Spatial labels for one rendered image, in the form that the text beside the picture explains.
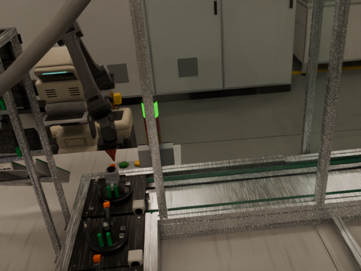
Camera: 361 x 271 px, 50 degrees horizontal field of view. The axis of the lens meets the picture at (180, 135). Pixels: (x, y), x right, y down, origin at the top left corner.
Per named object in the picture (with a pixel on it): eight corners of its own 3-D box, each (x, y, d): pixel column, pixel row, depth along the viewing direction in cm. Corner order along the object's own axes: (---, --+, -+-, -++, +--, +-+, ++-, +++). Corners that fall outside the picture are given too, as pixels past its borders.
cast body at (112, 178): (109, 178, 155) (106, 164, 151) (120, 177, 155) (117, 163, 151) (106, 191, 147) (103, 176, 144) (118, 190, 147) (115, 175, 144)
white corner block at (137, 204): (134, 208, 149) (132, 199, 147) (145, 207, 149) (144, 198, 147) (133, 216, 145) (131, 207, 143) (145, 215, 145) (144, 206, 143)
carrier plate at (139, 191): (91, 183, 166) (90, 178, 165) (146, 177, 166) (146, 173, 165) (81, 221, 145) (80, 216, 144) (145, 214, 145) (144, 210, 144)
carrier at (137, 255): (81, 223, 144) (73, 197, 138) (145, 217, 144) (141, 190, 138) (68, 276, 123) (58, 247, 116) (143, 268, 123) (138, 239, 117)
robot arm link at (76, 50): (79, 25, 163) (56, 35, 163) (74, 16, 158) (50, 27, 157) (115, 110, 150) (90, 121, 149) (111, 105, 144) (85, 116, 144)
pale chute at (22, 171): (39, 182, 163) (41, 171, 164) (69, 182, 161) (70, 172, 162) (0, 170, 136) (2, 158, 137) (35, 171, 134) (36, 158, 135)
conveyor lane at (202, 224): (95, 199, 170) (90, 181, 165) (284, 180, 171) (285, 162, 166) (84, 247, 145) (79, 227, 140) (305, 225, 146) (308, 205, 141)
